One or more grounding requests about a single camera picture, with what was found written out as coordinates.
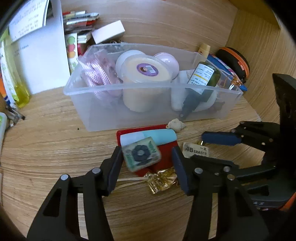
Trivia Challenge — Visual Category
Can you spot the dark green dropper bottle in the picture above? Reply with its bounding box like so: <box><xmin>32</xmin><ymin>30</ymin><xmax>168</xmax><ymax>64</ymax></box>
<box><xmin>179</xmin><ymin>62</ymin><xmax>221</xmax><ymax>120</ymax></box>

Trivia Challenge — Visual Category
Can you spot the floral patterned eraser block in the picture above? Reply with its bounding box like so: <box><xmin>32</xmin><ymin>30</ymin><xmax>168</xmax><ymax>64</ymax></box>
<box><xmin>122</xmin><ymin>137</ymin><xmax>162</xmax><ymax>172</ymax></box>

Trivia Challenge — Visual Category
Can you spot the white cloth pouch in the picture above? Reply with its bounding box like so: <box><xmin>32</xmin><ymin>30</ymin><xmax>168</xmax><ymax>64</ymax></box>
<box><xmin>171</xmin><ymin>69</ymin><xmax>218</xmax><ymax>112</ymax></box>

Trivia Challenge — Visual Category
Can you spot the cream slime tub purple label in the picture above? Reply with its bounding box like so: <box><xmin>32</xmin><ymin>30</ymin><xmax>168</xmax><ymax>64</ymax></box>
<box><xmin>120</xmin><ymin>55</ymin><xmax>172</xmax><ymax>113</ymax></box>

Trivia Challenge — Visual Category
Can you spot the pink knitted rope bundle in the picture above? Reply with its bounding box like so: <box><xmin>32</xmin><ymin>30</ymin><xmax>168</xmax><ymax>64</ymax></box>
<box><xmin>78</xmin><ymin>49</ymin><xmax>123</xmax><ymax>100</ymax></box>

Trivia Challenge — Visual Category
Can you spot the white 4B eraser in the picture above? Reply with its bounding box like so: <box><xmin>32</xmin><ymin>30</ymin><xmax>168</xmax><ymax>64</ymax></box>
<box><xmin>182</xmin><ymin>142</ymin><xmax>209</xmax><ymax>158</ymax></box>

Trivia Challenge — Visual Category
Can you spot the gold foil ribbon bow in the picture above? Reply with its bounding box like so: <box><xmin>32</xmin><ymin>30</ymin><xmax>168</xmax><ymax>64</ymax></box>
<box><xmin>116</xmin><ymin>167</ymin><xmax>179</xmax><ymax>195</ymax></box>

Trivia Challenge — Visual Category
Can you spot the small beige seashell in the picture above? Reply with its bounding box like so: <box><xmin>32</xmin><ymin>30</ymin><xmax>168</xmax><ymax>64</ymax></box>
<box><xmin>166</xmin><ymin>118</ymin><xmax>186</xmax><ymax>132</ymax></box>

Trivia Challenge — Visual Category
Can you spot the light blue white tube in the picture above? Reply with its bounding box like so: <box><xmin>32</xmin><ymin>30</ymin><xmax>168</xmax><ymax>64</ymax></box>
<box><xmin>119</xmin><ymin>129</ymin><xmax>177</xmax><ymax>146</ymax></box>

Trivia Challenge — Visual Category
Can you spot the black orange zip case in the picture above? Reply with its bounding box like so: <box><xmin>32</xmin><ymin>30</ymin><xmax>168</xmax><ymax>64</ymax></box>
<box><xmin>215</xmin><ymin>47</ymin><xmax>250</xmax><ymax>83</ymax></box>

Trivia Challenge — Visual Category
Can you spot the blue patchwork pencil pouch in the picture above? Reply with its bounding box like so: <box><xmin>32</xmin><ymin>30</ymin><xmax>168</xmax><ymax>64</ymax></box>
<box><xmin>207</xmin><ymin>54</ymin><xmax>247</xmax><ymax>91</ymax></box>

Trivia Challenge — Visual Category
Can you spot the cream lotion tube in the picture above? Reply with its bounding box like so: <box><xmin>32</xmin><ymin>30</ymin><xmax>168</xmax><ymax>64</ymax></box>
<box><xmin>198</xmin><ymin>43</ymin><xmax>211</xmax><ymax>58</ymax></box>

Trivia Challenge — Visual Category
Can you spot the orange green glue bottle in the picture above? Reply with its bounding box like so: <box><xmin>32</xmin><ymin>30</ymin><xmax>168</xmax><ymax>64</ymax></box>
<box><xmin>0</xmin><ymin>113</ymin><xmax>8</xmax><ymax>153</ymax></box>

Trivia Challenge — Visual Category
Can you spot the pink round ball gadget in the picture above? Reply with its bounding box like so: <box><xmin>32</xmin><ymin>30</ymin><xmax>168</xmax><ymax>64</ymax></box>
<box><xmin>154</xmin><ymin>52</ymin><xmax>180</xmax><ymax>79</ymax></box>

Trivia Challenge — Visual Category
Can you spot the yellow spray bottle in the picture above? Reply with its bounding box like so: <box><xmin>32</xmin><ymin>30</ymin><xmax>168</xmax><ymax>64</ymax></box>
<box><xmin>1</xmin><ymin>28</ymin><xmax>30</xmax><ymax>108</ymax></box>

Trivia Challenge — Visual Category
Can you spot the white round lid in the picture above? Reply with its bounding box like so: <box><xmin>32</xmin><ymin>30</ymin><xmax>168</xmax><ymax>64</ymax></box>
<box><xmin>115</xmin><ymin>50</ymin><xmax>145</xmax><ymax>77</ymax></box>

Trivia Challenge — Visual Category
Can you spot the clear plastic storage bin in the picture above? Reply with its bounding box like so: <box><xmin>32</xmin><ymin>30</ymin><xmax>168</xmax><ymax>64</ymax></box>
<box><xmin>64</xmin><ymin>43</ymin><xmax>242</xmax><ymax>132</ymax></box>

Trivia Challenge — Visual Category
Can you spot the small white cardboard box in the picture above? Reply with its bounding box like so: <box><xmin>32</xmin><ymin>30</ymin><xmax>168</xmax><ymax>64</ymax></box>
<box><xmin>91</xmin><ymin>20</ymin><xmax>125</xmax><ymax>44</ymax></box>

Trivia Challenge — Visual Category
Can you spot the fruit pattern card box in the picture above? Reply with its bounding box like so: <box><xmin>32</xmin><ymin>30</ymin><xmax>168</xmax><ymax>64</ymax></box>
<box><xmin>65</xmin><ymin>33</ymin><xmax>78</xmax><ymax>74</ymax></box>

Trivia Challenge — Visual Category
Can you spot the white folded paper stand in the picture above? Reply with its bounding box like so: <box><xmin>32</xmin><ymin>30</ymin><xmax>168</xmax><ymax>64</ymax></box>
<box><xmin>9</xmin><ymin>1</ymin><xmax>70</xmax><ymax>94</ymax></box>

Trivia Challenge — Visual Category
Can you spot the stack of books and cards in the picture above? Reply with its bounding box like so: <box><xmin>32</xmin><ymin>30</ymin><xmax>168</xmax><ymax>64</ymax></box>
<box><xmin>62</xmin><ymin>11</ymin><xmax>99</xmax><ymax>44</ymax></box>

